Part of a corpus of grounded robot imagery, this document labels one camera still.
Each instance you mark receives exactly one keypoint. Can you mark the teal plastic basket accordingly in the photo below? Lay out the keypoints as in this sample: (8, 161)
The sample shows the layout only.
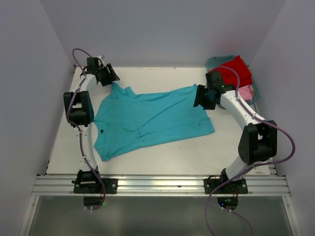
(214, 62)

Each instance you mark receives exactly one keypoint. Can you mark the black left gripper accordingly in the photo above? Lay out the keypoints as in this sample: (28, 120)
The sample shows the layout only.
(111, 75)

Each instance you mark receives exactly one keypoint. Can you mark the aluminium mounting rail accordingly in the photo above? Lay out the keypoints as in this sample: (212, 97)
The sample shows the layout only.
(136, 177)

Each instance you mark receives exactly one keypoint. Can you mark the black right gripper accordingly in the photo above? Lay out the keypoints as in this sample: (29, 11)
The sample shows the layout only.
(200, 100)

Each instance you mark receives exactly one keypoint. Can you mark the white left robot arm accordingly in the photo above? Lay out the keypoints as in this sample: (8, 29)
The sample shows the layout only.
(80, 115)

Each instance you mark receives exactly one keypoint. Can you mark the pink t shirt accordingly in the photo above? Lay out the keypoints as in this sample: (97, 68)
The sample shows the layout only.
(246, 92)

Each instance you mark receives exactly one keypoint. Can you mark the turquoise t shirt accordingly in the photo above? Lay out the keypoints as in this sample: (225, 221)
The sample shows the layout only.
(127, 121)

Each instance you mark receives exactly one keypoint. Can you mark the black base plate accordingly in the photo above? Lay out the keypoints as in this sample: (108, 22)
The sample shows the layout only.
(234, 187)
(111, 185)

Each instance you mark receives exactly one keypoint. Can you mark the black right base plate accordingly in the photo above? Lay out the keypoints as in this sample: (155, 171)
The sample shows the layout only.
(234, 187)

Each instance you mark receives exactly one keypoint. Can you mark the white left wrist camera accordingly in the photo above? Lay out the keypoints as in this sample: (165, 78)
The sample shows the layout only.
(102, 59)

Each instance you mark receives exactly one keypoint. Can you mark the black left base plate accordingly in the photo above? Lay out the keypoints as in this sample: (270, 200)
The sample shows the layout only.
(111, 185)

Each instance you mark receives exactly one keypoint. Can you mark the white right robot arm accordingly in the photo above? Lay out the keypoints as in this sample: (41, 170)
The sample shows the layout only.
(258, 141)

